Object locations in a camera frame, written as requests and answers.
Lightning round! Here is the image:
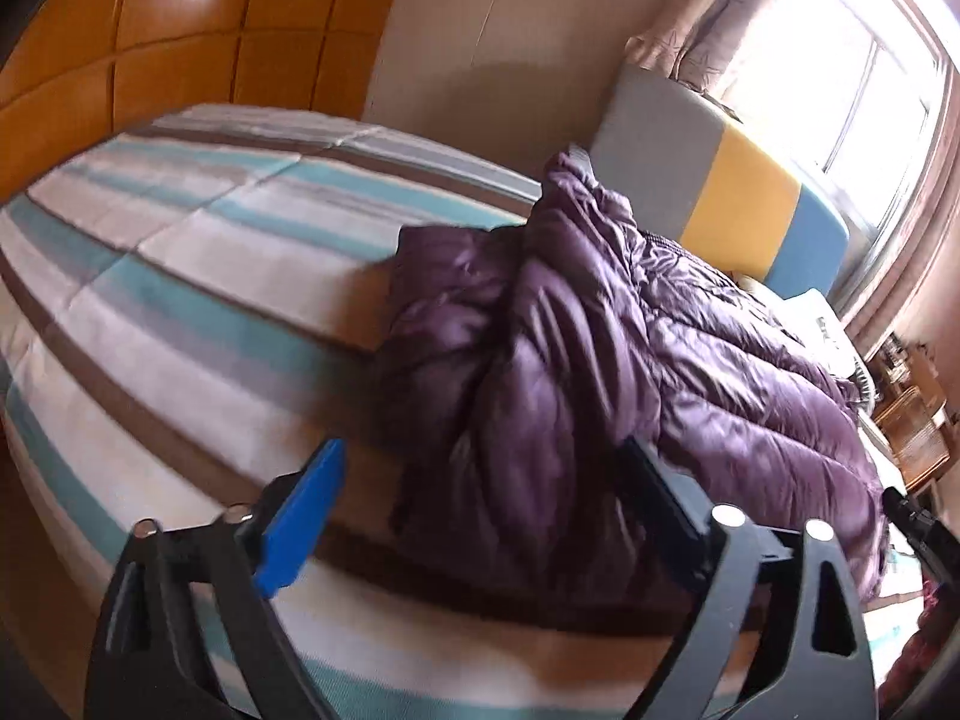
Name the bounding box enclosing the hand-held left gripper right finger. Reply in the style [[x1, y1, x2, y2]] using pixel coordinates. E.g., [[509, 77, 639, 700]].
[[619, 435, 878, 720]]

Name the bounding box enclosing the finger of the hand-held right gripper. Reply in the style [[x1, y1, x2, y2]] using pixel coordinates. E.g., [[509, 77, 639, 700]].
[[881, 489, 960, 565]]

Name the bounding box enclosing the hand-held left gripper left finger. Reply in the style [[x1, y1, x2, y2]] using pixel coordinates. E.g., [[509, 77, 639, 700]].
[[82, 439, 347, 720]]

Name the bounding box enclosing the purple puffer jacket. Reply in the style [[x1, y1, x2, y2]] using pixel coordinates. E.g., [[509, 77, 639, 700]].
[[373, 144, 890, 616]]

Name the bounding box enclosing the wicker chair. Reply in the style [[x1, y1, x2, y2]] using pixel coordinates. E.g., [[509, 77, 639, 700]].
[[872, 382, 952, 490]]

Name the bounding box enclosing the pink ruffled cloth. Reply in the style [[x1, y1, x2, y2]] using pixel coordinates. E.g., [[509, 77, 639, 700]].
[[881, 577, 959, 713]]

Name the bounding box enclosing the cluttered wooden desk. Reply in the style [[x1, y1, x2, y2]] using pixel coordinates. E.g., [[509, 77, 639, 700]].
[[876, 330, 950, 395]]

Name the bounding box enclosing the white printed pillow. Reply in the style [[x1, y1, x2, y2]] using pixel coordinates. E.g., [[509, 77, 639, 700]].
[[784, 289, 863, 376]]

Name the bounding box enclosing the patterned curtain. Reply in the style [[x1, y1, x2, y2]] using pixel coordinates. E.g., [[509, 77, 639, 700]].
[[829, 67, 960, 361], [626, 0, 815, 103]]

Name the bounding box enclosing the striped bed quilt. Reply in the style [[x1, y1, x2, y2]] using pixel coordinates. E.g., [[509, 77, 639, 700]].
[[0, 103, 931, 720]]

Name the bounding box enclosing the grey yellow blue headboard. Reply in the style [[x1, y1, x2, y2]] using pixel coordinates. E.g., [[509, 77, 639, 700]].
[[589, 64, 853, 301]]

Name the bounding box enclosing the window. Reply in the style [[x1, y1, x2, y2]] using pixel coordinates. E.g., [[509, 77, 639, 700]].
[[712, 0, 953, 241]]

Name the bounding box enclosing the wooden wardrobe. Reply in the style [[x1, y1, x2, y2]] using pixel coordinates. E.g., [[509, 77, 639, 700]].
[[0, 0, 415, 200]]

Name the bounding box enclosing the grey mesh bed rail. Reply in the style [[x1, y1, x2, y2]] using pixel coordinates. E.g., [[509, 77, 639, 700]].
[[846, 360, 880, 425]]

